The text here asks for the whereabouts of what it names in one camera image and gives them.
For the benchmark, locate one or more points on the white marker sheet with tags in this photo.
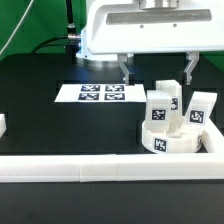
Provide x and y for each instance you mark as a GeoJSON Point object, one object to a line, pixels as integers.
{"type": "Point", "coordinates": [102, 93]}

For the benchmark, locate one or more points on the white U-shaped fence wall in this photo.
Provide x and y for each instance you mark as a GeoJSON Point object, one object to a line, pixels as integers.
{"type": "Point", "coordinates": [136, 167]}

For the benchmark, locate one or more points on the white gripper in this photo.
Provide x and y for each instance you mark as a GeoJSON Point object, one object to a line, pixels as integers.
{"type": "Point", "coordinates": [142, 26]}

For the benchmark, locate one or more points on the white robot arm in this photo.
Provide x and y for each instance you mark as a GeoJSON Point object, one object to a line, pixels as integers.
{"type": "Point", "coordinates": [116, 28]}

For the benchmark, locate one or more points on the white round stool seat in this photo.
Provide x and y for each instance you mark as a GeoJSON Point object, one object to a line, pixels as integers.
{"type": "Point", "coordinates": [160, 143]}

